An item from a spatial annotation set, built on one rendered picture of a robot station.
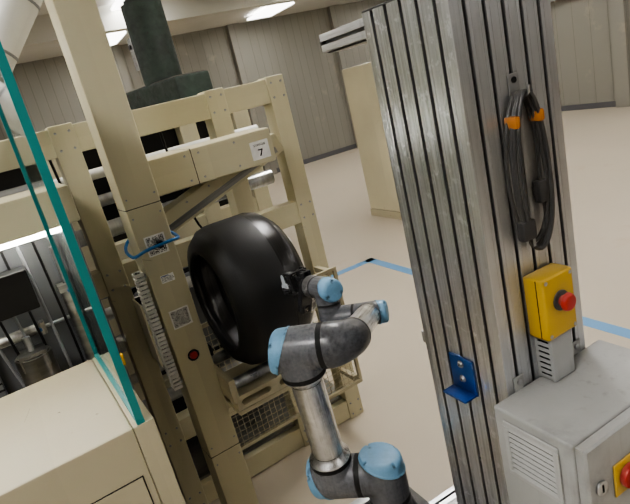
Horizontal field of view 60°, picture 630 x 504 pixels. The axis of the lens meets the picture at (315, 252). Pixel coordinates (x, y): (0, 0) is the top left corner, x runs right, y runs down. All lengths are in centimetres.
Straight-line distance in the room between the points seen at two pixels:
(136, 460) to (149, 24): 404
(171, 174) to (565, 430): 172
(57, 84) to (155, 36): 817
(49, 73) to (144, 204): 1111
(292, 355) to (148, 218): 89
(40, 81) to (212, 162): 1078
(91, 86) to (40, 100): 1099
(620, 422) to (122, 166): 160
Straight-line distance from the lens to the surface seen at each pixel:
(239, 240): 205
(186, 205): 247
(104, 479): 144
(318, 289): 171
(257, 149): 245
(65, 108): 1300
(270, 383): 223
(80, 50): 201
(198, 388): 223
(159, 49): 498
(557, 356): 123
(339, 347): 133
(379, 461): 156
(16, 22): 229
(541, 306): 116
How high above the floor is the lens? 192
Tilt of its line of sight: 17 degrees down
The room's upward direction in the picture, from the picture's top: 14 degrees counter-clockwise
